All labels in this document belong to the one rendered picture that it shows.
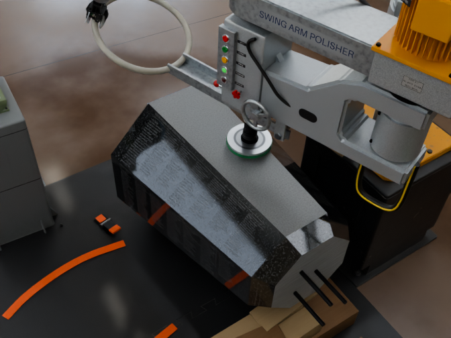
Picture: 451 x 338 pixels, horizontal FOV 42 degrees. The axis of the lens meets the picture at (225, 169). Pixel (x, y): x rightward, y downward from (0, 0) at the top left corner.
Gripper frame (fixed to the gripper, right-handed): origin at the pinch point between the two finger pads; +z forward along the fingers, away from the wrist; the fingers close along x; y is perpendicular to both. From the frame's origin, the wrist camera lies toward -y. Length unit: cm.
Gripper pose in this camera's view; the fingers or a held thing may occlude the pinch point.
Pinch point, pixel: (94, 22)
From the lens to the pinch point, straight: 297.6
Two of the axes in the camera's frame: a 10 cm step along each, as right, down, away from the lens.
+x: 9.3, 3.2, 2.0
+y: -1.7, 8.3, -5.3
